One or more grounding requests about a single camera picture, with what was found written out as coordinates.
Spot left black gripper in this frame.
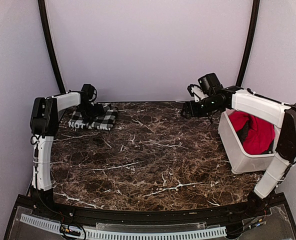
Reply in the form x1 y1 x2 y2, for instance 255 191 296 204
79 102 105 123

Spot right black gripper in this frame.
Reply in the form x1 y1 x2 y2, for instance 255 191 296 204
181 94 223 119

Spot black white checkered shirt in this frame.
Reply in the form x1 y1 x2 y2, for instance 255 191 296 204
68 103 118 131

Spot red garment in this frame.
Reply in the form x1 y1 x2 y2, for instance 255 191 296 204
228 111 276 155

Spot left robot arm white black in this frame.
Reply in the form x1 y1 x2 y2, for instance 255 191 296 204
30 84 104 218

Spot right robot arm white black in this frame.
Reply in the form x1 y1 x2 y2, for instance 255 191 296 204
181 84 296 217

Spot white plastic laundry bin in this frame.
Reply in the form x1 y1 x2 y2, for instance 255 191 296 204
218 109 275 175

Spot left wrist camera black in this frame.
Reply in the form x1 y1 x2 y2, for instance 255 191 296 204
80 83 98 103

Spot left black frame post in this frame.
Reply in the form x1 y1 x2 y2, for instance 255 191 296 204
37 0 66 94

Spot black frame post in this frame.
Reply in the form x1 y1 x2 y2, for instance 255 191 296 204
235 0 260 87
37 0 66 94

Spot white slotted cable duct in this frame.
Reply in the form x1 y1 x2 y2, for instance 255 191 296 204
19 213 227 240

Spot right black frame post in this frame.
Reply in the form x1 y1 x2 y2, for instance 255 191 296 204
235 0 260 87

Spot black front rail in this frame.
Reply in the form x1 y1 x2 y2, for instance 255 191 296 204
17 194 276 227

